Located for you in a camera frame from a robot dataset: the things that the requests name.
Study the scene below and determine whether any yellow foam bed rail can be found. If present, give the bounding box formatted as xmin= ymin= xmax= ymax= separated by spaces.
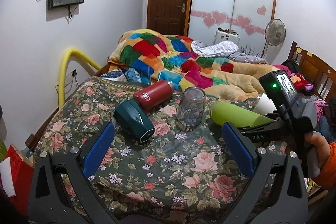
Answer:
xmin=57 ymin=47 xmax=102 ymax=108

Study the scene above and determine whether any blue jeans clothing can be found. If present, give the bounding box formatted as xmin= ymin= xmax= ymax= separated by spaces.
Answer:
xmin=101 ymin=68 xmax=151 ymax=85

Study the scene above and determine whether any white small cabinet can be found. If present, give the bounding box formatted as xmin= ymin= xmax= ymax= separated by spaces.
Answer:
xmin=214 ymin=27 xmax=240 ymax=46

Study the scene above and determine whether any floral dark green bedsheet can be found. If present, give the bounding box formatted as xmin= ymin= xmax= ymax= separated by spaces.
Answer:
xmin=34 ymin=76 xmax=289 ymax=219

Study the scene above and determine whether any standing electric fan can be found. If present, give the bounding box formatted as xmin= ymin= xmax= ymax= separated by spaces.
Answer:
xmin=261 ymin=19 xmax=286 ymax=57

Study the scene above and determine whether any white cylindrical cup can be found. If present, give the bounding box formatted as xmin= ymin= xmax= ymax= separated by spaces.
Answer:
xmin=253 ymin=93 xmax=276 ymax=115

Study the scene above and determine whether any red paper bag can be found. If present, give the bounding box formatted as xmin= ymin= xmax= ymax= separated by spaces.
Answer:
xmin=1 ymin=144 xmax=34 ymax=216

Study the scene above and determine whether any wooden headboard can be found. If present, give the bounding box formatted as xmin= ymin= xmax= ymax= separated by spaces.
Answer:
xmin=288 ymin=42 xmax=335 ymax=102

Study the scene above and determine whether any dark teal faceted cup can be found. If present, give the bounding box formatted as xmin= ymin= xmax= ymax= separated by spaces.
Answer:
xmin=113 ymin=100 xmax=155 ymax=143

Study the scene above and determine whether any red plush toy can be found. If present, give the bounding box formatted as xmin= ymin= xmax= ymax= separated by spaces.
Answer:
xmin=290 ymin=73 xmax=314 ymax=92

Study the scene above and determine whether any red thermos bottle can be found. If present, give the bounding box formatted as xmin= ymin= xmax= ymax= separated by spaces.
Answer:
xmin=133 ymin=80 xmax=174 ymax=111

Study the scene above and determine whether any clear glass cup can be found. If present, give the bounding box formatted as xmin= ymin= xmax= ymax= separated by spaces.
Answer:
xmin=177 ymin=87 xmax=206 ymax=127

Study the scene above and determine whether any right hand orange sleeve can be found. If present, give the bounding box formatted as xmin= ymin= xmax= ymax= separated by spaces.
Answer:
xmin=305 ymin=132 xmax=330 ymax=178

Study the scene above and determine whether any colourful patchwork blanket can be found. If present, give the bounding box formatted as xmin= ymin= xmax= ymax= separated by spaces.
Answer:
xmin=108 ymin=29 xmax=277 ymax=101

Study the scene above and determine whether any white grey crumpled cloth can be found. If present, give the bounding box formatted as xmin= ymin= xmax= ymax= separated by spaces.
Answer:
xmin=190 ymin=40 xmax=268 ymax=64

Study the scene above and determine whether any green cylindrical bottle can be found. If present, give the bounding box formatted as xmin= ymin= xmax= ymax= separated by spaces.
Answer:
xmin=209 ymin=102 xmax=274 ymax=128

